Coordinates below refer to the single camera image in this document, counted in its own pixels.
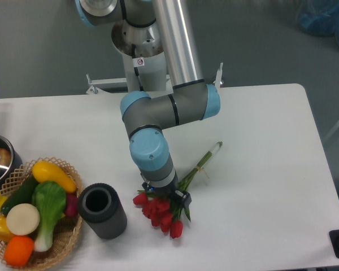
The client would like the cream round disc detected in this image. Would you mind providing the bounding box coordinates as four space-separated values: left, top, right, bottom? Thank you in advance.
6 203 40 235

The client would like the blue plastic bag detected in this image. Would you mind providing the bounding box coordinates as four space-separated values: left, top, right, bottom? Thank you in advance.
296 1 339 46

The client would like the yellow squash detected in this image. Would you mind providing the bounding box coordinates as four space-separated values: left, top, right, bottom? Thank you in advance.
32 161 77 193

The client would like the yellow bell pepper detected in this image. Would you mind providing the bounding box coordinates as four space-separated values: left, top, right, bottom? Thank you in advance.
0 215 15 243

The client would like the red radish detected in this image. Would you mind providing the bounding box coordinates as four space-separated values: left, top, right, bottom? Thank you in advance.
63 194 78 218

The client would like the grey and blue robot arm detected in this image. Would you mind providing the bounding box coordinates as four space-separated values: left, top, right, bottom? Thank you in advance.
76 1 220 207

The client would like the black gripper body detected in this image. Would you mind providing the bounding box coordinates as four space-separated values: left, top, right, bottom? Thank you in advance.
145 180 177 198

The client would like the green bok choy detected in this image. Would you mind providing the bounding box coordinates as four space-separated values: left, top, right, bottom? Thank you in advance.
32 181 66 252

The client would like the dark grey ribbed vase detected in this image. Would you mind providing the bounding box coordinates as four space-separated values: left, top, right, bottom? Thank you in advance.
78 183 127 239

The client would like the woven wicker basket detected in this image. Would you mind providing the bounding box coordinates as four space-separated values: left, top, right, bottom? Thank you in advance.
0 157 83 270

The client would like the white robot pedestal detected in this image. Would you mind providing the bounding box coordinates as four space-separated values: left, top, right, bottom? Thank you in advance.
85 21 224 95

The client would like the dark green cucumber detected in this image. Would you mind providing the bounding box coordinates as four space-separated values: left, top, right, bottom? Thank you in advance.
0 175 39 216

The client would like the red tulip bouquet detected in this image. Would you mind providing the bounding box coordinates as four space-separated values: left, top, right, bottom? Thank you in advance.
133 141 223 239

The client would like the black cable on pedestal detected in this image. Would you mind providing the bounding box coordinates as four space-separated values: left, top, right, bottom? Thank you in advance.
131 43 144 92

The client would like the orange fruit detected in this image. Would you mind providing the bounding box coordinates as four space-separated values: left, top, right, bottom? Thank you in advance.
3 236 34 268

